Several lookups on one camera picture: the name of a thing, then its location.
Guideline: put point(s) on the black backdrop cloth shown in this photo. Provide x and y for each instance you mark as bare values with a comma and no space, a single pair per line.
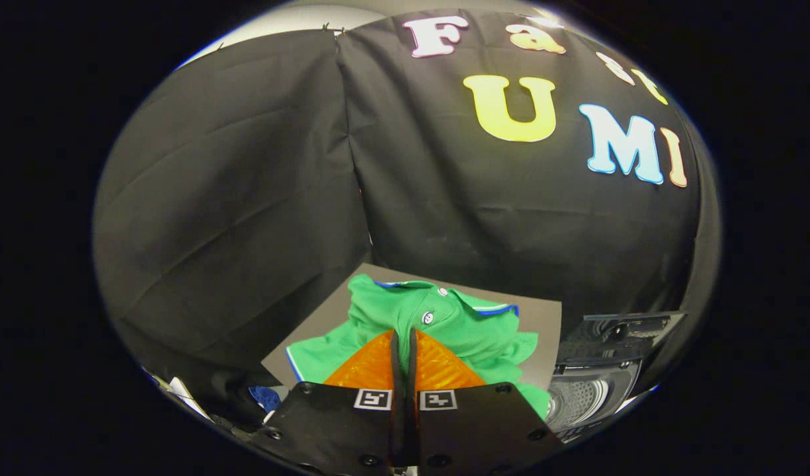
246,165

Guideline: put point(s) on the grey cabinet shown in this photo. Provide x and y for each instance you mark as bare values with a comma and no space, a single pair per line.
537,330

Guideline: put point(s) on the white paper sheet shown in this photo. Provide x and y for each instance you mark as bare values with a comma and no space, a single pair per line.
183,391

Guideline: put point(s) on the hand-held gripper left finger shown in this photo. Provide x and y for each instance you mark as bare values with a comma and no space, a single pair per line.
332,430

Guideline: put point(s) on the green polo shirt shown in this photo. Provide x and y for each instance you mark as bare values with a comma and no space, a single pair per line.
457,324

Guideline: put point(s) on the grey washing machine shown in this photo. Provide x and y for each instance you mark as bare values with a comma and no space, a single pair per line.
590,393

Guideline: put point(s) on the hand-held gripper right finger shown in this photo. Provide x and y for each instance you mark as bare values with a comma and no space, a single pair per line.
484,430

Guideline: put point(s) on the dark washing machine lid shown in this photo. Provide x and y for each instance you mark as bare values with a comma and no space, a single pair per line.
616,337

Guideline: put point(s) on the blue cloth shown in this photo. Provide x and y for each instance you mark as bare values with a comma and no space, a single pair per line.
266,398

